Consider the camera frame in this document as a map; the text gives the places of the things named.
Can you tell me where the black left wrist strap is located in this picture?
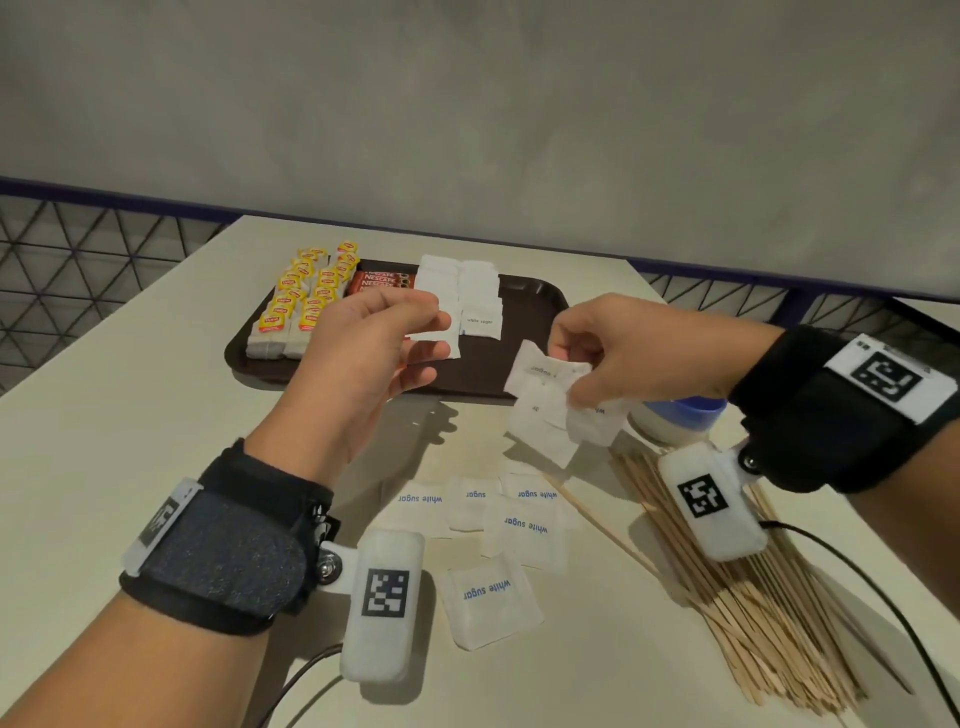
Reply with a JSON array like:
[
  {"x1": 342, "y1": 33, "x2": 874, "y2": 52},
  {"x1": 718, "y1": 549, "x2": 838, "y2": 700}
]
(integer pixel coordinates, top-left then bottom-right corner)
[{"x1": 119, "y1": 438, "x2": 339, "y2": 637}]

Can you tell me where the black right wrist strap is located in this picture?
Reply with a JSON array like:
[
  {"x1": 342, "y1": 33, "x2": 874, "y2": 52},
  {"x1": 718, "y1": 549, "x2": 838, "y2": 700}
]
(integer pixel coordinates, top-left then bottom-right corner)
[{"x1": 728, "y1": 323, "x2": 960, "y2": 495}]

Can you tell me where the white sugar packet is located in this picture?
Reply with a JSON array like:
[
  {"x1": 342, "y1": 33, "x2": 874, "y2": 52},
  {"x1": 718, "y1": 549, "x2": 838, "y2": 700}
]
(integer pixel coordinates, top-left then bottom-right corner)
[
  {"x1": 508, "y1": 393, "x2": 583, "y2": 470},
  {"x1": 503, "y1": 339, "x2": 594, "y2": 399},
  {"x1": 566, "y1": 397, "x2": 631, "y2": 448}
]

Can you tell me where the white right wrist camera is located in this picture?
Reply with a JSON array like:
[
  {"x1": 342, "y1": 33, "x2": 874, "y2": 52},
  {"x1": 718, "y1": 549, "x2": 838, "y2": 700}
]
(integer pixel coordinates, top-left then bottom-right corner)
[{"x1": 658, "y1": 440, "x2": 770, "y2": 562}]

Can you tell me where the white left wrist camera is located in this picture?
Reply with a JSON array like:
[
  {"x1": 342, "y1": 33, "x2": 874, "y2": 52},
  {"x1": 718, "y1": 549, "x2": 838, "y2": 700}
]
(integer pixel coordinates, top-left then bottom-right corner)
[{"x1": 314, "y1": 528, "x2": 427, "y2": 685}]

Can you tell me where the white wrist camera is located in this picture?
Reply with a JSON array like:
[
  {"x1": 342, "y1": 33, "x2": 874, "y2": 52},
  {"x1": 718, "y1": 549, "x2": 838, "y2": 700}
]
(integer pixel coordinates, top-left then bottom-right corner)
[
  {"x1": 314, "y1": 528, "x2": 427, "y2": 685},
  {"x1": 658, "y1": 440, "x2": 770, "y2": 562}
]

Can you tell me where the blue and white bowl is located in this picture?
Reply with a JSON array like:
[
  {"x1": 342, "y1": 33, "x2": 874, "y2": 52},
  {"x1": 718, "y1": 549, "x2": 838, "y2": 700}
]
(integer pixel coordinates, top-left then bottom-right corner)
[{"x1": 629, "y1": 397, "x2": 729, "y2": 451}]

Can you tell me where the person's left forearm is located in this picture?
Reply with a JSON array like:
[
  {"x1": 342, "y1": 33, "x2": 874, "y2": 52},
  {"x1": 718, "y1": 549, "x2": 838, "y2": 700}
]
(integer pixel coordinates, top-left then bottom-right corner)
[{"x1": 0, "y1": 592, "x2": 271, "y2": 728}]

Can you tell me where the person's right hand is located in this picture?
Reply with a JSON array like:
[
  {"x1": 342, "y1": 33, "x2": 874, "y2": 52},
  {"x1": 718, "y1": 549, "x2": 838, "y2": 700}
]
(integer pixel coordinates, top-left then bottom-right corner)
[{"x1": 547, "y1": 292, "x2": 765, "y2": 410}]

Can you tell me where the pile of white sugar sachets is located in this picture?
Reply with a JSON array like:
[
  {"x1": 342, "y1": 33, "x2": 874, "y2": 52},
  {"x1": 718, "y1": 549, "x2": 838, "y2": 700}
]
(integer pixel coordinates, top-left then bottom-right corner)
[{"x1": 378, "y1": 472, "x2": 569, "y2": 652}]

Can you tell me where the person's left hand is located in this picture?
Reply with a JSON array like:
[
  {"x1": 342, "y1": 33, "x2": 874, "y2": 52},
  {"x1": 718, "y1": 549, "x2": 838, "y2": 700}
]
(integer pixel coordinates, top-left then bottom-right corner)
[{"x1": 243, "y1": 287, "x2": 454, "y2": 489}]

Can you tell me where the row of red Nescafe sachets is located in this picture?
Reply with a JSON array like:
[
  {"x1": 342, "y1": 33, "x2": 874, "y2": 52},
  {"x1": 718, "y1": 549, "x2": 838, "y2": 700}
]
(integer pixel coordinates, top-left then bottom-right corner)
[{"x1": 346, "y1": 269, "x2": 418, "y2": 298}]

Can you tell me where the black left camera cable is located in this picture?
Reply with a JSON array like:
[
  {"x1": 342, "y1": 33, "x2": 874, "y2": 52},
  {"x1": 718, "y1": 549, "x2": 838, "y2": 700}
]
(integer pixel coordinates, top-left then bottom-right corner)
[{"x1": 254, "y1": 643, "x2": 346, "y2": 728}]

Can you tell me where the pile of wooden stirrers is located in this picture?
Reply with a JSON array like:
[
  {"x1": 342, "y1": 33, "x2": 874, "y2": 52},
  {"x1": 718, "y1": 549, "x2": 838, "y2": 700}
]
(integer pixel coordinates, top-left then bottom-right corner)
[{"x1": 543, "y1": 449, "x2": 871, "y2": 714}]

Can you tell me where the row of white sugar packets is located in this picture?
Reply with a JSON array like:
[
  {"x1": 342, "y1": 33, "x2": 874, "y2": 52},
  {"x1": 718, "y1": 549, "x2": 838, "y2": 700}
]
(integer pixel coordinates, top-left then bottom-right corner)
[
  {"x1": 457, "y1": 260, "x2": 505, "y2": 339},
  {"x1": 408, "y1": 254, "x2": 463, "y2": 360}
]

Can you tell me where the black wrist strap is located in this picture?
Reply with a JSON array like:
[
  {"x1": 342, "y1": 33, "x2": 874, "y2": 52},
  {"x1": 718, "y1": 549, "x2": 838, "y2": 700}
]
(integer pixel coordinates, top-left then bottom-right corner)
[
  {"x1": 728, "y1": 323, "x2": 960, "y2": 495},
  {"x1": 119, "y1": 438, "x2": 339, "y2": 637}
]

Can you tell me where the brown plastic tray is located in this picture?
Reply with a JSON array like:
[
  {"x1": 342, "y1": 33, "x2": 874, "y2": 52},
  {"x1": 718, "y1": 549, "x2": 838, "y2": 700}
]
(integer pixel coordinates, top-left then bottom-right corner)
[{"x1": 224, "y1": 258, "x2": 571, "y2": 399}]

